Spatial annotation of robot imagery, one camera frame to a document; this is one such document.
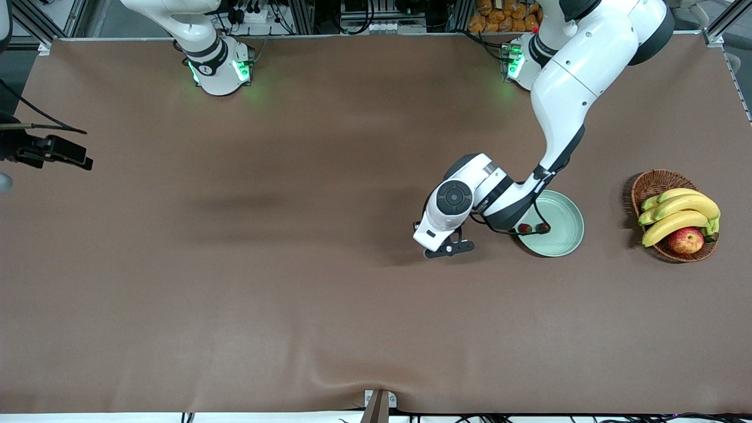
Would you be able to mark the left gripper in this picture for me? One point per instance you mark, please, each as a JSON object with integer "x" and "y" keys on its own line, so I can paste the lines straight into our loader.
{"x": 416, "y": 224}

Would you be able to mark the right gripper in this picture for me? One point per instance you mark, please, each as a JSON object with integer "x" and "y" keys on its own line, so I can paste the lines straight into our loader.
{"x": 13, "y": 145}

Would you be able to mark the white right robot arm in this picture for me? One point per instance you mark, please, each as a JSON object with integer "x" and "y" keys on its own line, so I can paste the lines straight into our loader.
{"x": 211, "y": 64}

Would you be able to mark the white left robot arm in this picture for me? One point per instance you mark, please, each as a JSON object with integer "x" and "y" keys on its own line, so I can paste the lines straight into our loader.
{"x": 587, "y": 70}

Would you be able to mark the pale green round plate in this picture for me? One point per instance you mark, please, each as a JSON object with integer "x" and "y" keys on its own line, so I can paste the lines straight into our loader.
{"x": 564, "y": 229}

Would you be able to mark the brown table cover mat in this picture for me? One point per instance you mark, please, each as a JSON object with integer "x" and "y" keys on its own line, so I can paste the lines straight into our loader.
{"x": 294, "y": 235}

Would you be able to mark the yellow banana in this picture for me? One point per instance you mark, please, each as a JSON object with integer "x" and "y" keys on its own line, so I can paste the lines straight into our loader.
{"x": 646, "y": 217}
{"x": 670, "y": 226}
{"x": 649, "y": 202}
{"x": 690, "y": 204}
{"x": 678, "y": 192}

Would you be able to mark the brown wicker basket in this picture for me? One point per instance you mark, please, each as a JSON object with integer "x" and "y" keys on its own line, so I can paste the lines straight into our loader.
{"x": 655, "y": 182}

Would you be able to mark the white connector block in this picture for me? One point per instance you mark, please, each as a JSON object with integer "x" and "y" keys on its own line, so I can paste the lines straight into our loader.
{"x": 388, "y": 27}

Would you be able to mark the red apple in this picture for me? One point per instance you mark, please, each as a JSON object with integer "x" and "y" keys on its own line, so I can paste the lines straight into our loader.
{"x": 685, "y": 241}

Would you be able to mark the orange bread pile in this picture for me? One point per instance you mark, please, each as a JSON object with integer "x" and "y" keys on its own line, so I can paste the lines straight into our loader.
{"x": 499, "y": 17}

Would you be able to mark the white power strip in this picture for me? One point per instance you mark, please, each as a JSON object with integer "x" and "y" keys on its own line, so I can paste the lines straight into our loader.
{"x": 252, "y": 16}

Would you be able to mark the aluminium frame strut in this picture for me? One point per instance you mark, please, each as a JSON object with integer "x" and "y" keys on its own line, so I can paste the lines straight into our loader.
{"x": 35, "y": 23}
{"x": 725, "y": 26}

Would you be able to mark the silver metal clamp bracket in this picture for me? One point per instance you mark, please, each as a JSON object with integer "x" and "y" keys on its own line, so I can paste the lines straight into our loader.
{"x": 393, "y": 400}

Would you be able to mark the dark brown stand post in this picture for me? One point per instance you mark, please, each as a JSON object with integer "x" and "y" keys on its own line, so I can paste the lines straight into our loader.
{"x": 378, "y": 411}

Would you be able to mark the aluminium frame post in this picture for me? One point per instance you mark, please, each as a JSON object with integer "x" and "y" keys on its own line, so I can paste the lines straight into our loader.
{"x": 458, "y": 14}
{"x": 302, "y": 14}

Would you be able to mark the silver table edge rail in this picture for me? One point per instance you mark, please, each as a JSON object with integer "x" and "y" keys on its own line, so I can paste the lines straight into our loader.
{"x": 352, "y": 35}

